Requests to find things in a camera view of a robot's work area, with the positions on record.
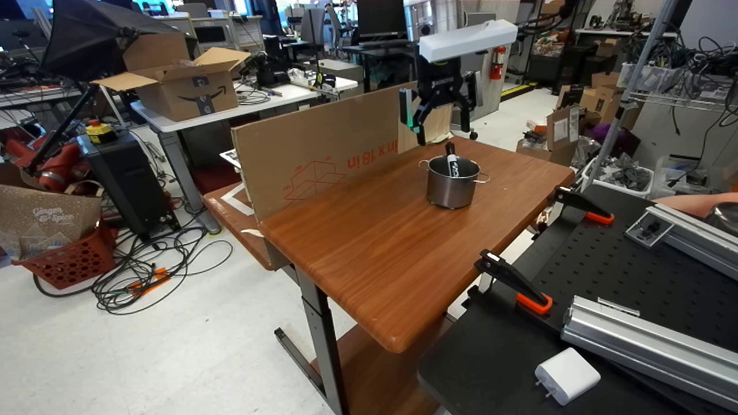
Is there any black Expo dry-erase marker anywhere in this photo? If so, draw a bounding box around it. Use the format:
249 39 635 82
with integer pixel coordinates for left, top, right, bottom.
442 140 462 180

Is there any aluminium extrusion rail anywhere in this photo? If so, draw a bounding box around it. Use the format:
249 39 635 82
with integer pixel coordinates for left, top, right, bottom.
560 295 738 415
623 203 738 283

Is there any grey metal pole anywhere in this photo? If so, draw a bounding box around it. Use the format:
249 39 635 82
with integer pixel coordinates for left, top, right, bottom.
586 0 680 192

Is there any white bin with parts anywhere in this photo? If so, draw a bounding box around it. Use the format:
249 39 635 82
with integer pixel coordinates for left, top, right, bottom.
579 156 657 199

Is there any yellow red emergency stop button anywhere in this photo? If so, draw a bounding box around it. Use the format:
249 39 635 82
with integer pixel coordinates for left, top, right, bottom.
81 117 121 147

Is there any red plastic basket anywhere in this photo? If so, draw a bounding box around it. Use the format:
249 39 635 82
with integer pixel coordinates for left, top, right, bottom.
14 226 117 293

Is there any black clamp orange handle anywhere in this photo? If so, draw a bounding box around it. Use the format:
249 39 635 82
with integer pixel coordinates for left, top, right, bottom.
472 249 556 317
553 184 619 230

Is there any open Amazon cardboard box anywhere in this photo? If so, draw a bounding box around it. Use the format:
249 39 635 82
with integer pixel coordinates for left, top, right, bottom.
91 29 253 125

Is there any black floor cable bundle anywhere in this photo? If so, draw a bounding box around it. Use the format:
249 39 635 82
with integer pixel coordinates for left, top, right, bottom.
29 220 238 317

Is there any black photo umbrella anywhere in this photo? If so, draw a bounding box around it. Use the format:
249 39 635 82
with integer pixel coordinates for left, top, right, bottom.
38 0 185 82

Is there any white power adapter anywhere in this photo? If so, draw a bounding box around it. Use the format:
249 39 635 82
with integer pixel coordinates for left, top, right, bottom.
532 346 605 408

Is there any brown paper bag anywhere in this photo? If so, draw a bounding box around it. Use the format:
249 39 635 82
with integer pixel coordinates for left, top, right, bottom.
0 182 103 262

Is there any red equipment on floor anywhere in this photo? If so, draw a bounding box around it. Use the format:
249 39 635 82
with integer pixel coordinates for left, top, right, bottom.
0 128 87 195

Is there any white work table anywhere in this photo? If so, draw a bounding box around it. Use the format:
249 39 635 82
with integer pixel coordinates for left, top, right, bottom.
127 79 329 233

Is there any grey metal table leg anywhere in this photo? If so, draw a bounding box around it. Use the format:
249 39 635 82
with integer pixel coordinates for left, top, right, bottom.
273 262 350 415

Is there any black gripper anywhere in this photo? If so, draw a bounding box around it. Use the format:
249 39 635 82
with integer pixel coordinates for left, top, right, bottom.
412 60 475 146

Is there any orange power strip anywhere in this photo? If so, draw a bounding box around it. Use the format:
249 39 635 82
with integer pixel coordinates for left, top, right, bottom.
125 262 174 299

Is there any grey metal pot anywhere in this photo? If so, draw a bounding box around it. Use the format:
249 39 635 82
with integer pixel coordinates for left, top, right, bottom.
419 154 490 211

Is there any brown cardboard panel red print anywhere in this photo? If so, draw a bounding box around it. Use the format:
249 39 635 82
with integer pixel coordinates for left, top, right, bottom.
228 84 422 226

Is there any black perforated breadboard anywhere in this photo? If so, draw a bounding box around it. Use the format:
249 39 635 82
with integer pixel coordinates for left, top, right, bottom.
417 182 738 415

